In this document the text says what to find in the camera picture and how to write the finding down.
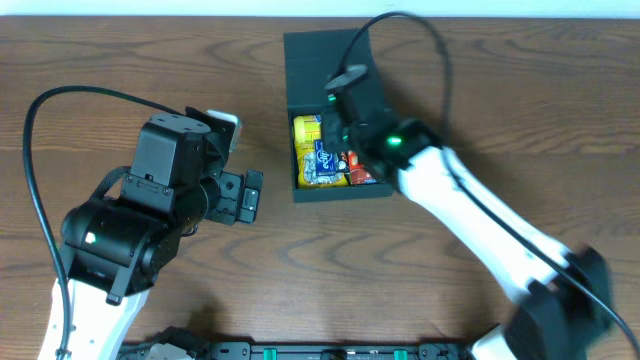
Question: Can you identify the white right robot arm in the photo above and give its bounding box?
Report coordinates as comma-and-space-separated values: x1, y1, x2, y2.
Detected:
323, 64, 615, 359

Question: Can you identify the yellow candy bag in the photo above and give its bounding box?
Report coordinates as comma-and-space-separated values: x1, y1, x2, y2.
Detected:
296, 142, 348, 189

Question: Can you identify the red Hello Panda biscuit box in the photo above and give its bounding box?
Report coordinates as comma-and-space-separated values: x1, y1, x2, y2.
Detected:
347, 151, 377, 186

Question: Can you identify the small black chocolate bar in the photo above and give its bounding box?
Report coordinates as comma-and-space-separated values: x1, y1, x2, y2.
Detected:
336, 152, 350, 174

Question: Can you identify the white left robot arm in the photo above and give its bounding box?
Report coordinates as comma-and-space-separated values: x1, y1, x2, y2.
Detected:
39, 108, 263, 359

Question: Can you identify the dark green box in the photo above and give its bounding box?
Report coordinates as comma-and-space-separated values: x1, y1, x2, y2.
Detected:
283, 28, 393, 203

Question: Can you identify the yellow Mentos bottle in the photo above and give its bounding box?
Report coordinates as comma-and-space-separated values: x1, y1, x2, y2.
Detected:
293, 115, 322, 144

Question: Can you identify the blue Eclipse mint box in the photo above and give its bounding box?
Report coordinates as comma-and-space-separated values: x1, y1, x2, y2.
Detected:
314, 139, 337, 176

